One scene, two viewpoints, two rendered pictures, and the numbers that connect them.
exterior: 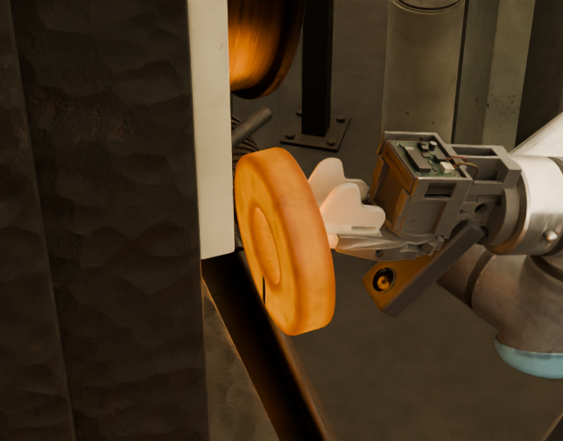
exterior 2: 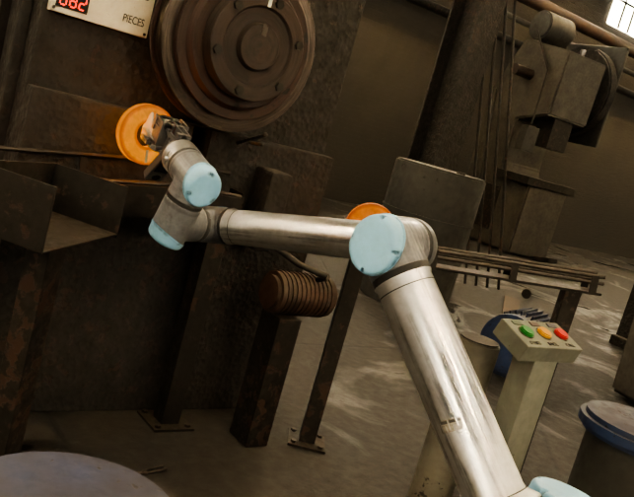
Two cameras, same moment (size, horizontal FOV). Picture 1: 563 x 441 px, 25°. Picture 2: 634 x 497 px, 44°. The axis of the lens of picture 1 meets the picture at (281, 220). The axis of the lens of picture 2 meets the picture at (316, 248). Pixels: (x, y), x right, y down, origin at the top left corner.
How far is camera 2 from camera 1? 223 cm
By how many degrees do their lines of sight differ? 70
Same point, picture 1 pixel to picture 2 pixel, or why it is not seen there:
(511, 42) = (508, 404)
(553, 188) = (178, 145)
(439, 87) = not seen: hidden behind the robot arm
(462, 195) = (160, 127)
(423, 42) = not seen: hidden behind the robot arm
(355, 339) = (333, 478)
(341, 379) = (302, 470)
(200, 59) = not seen: outside the picture
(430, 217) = (156, 134)
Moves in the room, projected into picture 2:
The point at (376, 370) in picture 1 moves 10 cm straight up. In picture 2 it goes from (313, 481) to (322, 449)
